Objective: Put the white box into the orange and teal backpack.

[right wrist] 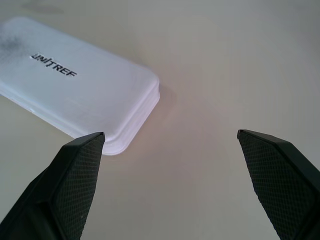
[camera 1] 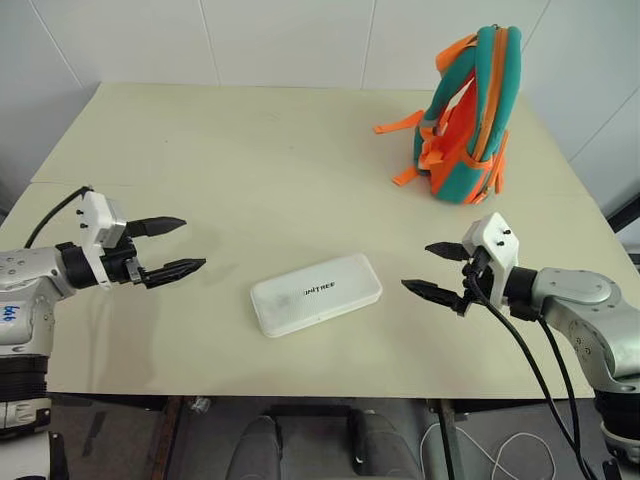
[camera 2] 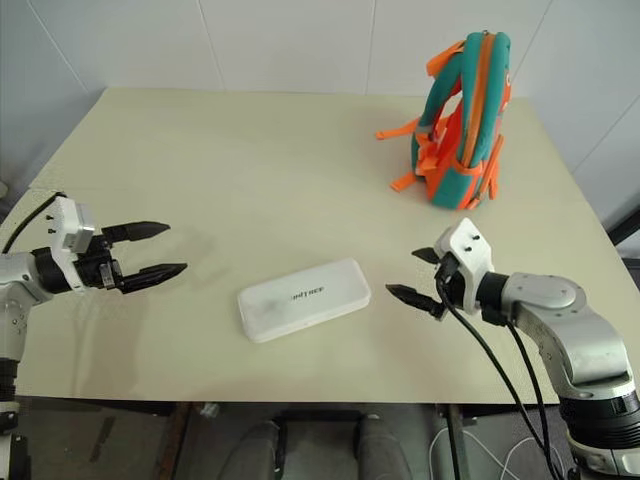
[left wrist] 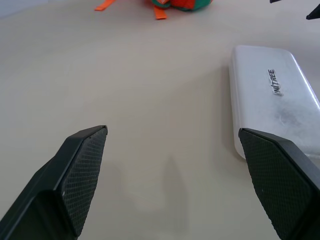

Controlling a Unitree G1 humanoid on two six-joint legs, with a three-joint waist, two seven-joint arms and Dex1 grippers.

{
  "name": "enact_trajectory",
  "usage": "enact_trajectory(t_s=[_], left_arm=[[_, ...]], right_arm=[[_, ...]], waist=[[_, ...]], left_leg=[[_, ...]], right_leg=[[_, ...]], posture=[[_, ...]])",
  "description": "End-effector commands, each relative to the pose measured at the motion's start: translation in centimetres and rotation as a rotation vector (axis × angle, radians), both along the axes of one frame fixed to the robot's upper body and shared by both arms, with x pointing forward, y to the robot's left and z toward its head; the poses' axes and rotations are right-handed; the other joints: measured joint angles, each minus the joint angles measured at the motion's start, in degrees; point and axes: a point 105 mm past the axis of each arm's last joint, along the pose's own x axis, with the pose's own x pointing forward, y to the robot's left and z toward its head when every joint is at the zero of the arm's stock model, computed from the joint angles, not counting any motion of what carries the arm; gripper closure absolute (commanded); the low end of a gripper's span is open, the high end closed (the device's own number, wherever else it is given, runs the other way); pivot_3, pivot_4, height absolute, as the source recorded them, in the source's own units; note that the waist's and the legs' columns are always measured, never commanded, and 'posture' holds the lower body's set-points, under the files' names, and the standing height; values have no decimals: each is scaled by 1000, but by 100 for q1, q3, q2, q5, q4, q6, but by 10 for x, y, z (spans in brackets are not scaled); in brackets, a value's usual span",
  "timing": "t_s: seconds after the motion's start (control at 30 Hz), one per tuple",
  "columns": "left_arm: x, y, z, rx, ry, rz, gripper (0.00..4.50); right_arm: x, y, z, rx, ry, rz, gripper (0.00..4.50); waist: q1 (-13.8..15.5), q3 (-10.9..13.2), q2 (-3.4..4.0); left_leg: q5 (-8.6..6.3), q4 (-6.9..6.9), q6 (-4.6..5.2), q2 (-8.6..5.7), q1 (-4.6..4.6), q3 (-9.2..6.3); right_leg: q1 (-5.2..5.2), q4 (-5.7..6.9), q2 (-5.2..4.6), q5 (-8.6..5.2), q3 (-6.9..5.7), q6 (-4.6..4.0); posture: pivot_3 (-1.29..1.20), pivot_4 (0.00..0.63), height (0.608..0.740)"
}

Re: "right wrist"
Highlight translucent white plastic box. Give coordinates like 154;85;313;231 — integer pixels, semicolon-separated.
0;16;161;157

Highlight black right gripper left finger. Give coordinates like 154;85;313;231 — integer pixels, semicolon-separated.
0;131;106;240

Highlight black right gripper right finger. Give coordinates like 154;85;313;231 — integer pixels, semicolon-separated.
236;129;320;240

